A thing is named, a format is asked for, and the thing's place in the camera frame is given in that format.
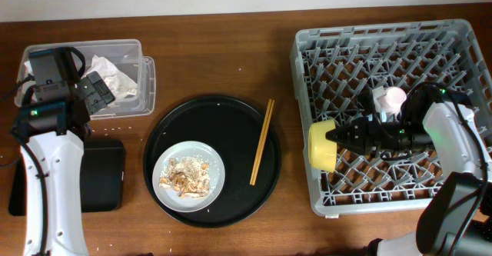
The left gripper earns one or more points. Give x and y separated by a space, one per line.
98 91

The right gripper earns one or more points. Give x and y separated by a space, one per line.
367 134

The white napkin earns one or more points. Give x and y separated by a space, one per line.
120 85

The yellow bowl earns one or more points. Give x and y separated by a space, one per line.
322 153

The pink cup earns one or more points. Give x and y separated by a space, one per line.
388 100

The grey plate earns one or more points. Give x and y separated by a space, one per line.
216 171

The food scraps with rice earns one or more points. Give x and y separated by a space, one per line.
188 177

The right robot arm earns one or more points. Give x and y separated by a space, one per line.
437 118

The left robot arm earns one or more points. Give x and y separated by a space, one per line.
51 127

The grey dishwasher rack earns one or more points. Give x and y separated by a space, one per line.
332 66

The clear plastic bin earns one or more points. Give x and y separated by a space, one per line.
127 56

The black rectangular tray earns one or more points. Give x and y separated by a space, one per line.
101 178

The round black serving tray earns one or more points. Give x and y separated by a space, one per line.
232 128

